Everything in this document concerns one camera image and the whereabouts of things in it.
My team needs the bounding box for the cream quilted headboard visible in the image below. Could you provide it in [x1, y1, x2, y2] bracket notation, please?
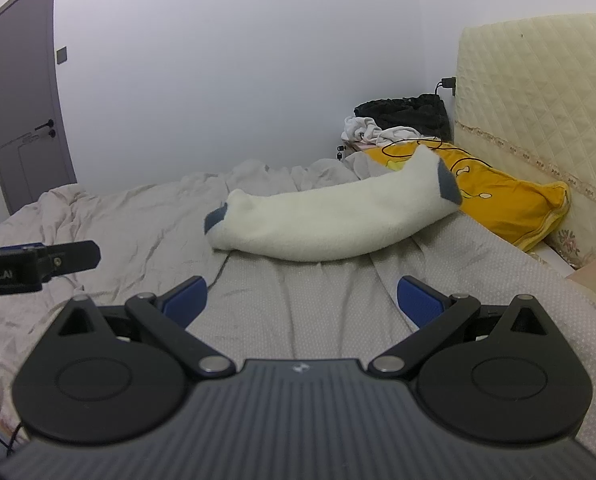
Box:
[453, 12, 596, 241]

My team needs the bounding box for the yellow cloth with cable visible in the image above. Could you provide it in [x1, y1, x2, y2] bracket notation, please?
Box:
[365, 141, 571, 253]

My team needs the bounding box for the grey dotted duvet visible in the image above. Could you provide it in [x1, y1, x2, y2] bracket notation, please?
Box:
[0, 157, 596, 461]

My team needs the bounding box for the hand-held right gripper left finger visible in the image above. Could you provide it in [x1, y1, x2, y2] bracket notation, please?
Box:
[55, 276, 236, 378]

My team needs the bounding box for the black charger cable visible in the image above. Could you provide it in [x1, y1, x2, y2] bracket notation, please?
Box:
[378, 77, 494, 171]

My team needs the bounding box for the black bag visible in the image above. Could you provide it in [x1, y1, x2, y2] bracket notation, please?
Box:
[354, 94, 453, 142]

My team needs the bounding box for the grey door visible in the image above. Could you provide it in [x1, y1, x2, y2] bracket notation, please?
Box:
[0, 0, 77, 216]

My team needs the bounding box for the white crumpled cloth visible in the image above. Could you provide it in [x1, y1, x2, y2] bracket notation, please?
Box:
[341, 116, 423, 145]

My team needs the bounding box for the floral bed sheet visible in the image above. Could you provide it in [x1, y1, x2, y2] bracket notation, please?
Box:
[528, 220, 596, 278]

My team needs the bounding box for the thin red and black cable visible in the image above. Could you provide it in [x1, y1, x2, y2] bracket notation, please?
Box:
[0, 422, 28, 458]

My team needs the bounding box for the cream sweater with blue stripes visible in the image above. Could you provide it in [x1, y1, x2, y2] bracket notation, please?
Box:
[204, 146, 464, 263]

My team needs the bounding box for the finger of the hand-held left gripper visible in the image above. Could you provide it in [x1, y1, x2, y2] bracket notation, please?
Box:
[42, 240, 101, 277]

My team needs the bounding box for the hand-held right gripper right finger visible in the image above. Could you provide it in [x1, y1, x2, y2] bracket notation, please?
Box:
[368, 275, 554, 378]

